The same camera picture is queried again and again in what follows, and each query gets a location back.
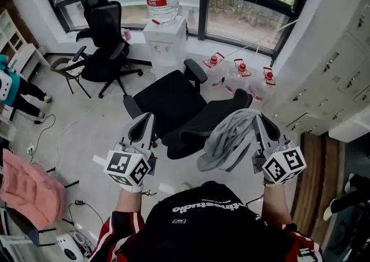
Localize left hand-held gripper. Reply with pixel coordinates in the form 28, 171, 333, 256
92, 112, 158, 187

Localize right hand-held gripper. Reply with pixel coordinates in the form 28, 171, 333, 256
251, 112, 307, 184

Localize grey clothes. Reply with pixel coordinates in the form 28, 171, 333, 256
196, 108, 262, 172

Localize black low-back office chair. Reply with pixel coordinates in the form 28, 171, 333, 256
123, 58, 254, 160

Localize person's right forearm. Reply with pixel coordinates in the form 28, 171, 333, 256
261, 183, 293, 227

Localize person's left forearm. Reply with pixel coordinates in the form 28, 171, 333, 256
115, 190, 143, 215

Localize small dark cushioned chair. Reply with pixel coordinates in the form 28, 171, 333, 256
49, 57, 92, 99

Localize black mesh headrest office chair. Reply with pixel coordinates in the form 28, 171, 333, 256
75, 0, 145, 99

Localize white wrist cuff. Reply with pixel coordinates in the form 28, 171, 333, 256
120, 183, 145, 194

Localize person's shoe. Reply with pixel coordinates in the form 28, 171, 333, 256
177, 181, 194, 195

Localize brown wooden planks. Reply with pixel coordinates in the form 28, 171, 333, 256
290, 132, 346, 246

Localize grey metal lockers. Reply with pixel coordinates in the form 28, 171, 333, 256
284, 9, 370, 136

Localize white water dispenser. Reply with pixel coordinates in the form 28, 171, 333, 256
143, 15, 188, 68

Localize person's black red jersey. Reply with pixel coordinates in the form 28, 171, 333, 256
89, 180, 323, 262

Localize small grey device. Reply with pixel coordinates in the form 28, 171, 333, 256
72, 231, 90, 249

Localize pink padded jacket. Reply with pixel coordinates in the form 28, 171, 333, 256
0, 148, 66, 230

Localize white shelf unit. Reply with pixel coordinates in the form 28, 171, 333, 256
0, 9, 47, 82

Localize black power adapter cable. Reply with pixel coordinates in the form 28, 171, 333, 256
68, 200, 104, 228

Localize black metal frame chair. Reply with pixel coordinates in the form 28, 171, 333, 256
0, 167, 80, 249

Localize black window frame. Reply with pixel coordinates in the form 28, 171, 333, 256
34, 0, 319, 61

